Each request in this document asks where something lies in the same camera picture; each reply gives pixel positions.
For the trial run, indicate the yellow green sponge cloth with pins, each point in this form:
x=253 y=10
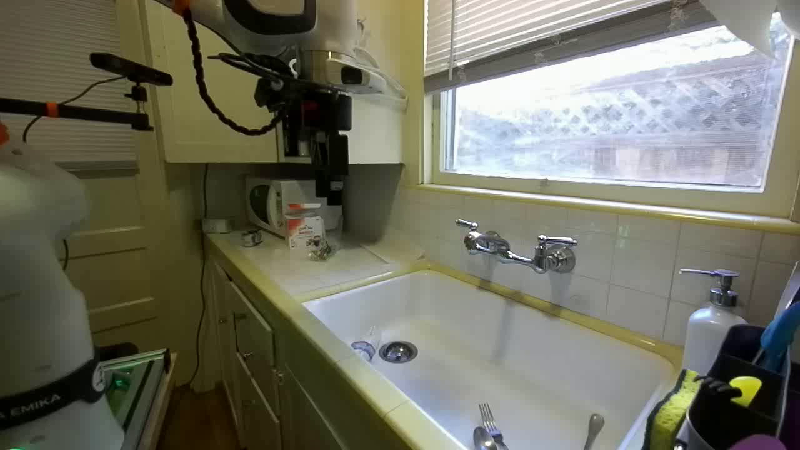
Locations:
x=671 y=412

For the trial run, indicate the cream base cabinet drawers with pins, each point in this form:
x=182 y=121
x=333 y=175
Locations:
x=251 y=332

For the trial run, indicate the small metal object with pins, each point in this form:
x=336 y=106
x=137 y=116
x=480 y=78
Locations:
x=321 y=248
x=253 y=238

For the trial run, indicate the white ceramic sink basin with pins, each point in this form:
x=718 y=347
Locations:
x=501 y=350

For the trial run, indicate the black external camera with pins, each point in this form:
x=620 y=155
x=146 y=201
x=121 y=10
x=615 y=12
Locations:
x=128 y=68

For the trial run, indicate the black boom with orange band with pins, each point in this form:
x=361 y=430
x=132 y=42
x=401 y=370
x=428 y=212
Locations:
x=76 y=110

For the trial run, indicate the white window blind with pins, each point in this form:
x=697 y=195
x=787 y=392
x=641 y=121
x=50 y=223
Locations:
x=501 y=32

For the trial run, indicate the white pump soap bottle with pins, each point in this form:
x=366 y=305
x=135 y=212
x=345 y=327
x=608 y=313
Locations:
x=708 y=332

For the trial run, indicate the black dish rack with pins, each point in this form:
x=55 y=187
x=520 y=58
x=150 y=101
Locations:
x=733 y=420

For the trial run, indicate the small white wall outlet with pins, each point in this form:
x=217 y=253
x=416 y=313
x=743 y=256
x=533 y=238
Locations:
x=216 y=226

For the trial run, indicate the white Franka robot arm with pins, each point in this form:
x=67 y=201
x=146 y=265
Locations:
x=40 y=275

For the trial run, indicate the purple item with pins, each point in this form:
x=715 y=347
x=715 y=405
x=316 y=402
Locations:
x=755 y=443

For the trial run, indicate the blind tilt wand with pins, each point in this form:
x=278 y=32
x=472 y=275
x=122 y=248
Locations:
x=452 y=40

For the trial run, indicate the metal framed tray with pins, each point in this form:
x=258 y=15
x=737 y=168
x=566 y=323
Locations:
x=137 y=382

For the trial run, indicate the cream wall cabinet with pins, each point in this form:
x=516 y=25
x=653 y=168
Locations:
x=208 y=125

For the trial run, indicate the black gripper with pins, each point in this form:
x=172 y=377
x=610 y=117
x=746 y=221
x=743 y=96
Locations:
x=312 y=121

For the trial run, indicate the metal sink drain strainer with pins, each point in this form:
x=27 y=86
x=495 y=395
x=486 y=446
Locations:
x=397 y=350

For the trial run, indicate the cream panelled door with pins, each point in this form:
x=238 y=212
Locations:
x=125 y=265

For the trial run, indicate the chrome wall faucet body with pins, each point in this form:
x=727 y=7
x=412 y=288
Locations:
x=556 y=256

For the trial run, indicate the chrome faucet spout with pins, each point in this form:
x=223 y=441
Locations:
x=492 y=243

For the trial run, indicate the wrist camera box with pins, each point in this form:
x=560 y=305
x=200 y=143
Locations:
x=351 y=76

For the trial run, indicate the window with cream frame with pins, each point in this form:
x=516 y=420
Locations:
x=626 y=125

